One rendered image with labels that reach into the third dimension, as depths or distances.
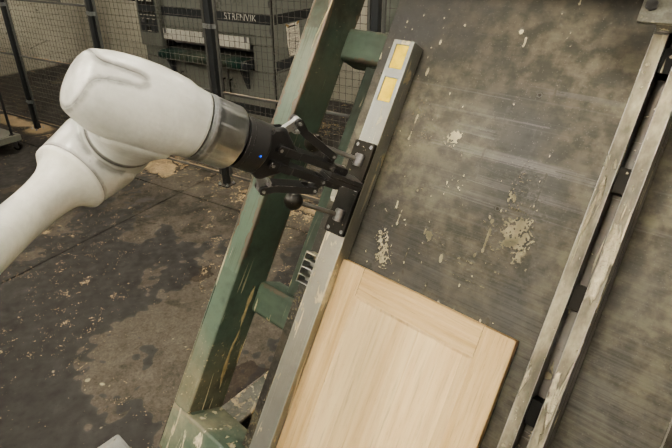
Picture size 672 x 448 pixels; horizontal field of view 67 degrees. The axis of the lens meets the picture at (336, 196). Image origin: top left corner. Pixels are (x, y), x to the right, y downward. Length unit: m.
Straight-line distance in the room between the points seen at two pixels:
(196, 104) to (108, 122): 0.10
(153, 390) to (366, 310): 1.81
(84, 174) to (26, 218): 0.09
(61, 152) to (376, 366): 0.66
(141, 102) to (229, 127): 0.11
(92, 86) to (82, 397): 2.30
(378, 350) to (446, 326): 0.15
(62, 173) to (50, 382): 2.28
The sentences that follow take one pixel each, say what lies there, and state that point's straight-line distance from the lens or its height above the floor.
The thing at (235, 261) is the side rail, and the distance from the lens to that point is 1.22.
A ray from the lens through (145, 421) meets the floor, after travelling 2.60.
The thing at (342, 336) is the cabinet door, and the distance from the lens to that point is 1.07.
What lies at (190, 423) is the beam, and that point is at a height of 0.90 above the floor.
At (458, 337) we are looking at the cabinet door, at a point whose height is 1.28.
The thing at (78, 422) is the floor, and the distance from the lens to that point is 2.70.
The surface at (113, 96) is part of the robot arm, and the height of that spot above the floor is 1.75.
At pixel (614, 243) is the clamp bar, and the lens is 0.84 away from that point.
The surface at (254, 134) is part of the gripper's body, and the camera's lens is 0.68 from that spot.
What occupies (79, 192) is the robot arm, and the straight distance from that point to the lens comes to 0.73.
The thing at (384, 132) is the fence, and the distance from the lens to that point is 1.05.
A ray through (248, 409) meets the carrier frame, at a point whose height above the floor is 0.79.
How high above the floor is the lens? 1.90
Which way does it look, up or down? 27 degrees down
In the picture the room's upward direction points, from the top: straight up
